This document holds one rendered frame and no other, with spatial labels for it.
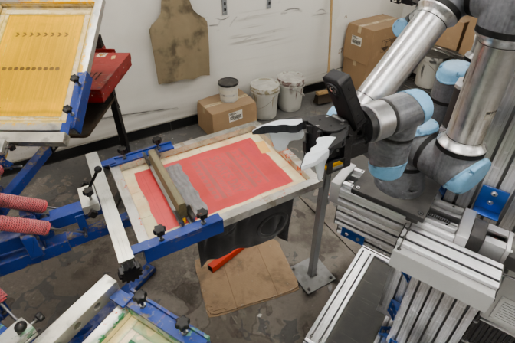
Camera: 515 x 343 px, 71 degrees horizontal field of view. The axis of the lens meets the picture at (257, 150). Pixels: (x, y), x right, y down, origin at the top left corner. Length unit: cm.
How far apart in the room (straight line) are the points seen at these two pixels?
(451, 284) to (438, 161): 35
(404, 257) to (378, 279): 115
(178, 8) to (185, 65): 52
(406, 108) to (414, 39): 21
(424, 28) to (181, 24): 274
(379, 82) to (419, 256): 54
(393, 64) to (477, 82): 18
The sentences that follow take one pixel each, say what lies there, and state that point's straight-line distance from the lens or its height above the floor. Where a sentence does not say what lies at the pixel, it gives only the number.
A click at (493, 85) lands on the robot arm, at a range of 94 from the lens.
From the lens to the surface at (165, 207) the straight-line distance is 156.
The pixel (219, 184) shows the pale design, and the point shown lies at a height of 96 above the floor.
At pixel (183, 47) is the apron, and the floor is 85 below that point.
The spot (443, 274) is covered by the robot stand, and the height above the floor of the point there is 117.
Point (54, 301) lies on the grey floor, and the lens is 267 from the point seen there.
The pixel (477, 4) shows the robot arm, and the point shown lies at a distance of 91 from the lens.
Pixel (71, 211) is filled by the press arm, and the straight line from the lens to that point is 153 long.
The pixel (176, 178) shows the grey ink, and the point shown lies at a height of 96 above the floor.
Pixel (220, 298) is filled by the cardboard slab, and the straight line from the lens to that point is 237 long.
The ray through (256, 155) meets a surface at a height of 96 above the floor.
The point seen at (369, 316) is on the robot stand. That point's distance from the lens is 216.
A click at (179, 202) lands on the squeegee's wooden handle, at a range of 141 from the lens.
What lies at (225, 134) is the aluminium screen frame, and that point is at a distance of 189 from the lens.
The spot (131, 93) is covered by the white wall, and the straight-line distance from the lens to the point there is 357.
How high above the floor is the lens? 201
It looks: 35 degrees down
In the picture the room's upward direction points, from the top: straight up
